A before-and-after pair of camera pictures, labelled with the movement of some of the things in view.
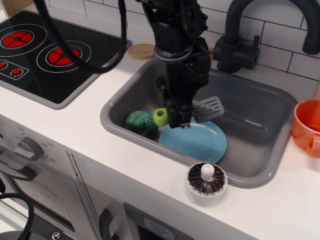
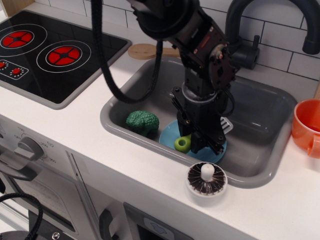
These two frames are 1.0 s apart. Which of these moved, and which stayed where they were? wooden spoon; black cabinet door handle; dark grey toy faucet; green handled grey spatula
Moved: green handled grey spatula
Stayed: black cabinet door handle; wooden spoon; dark grey toy faucet
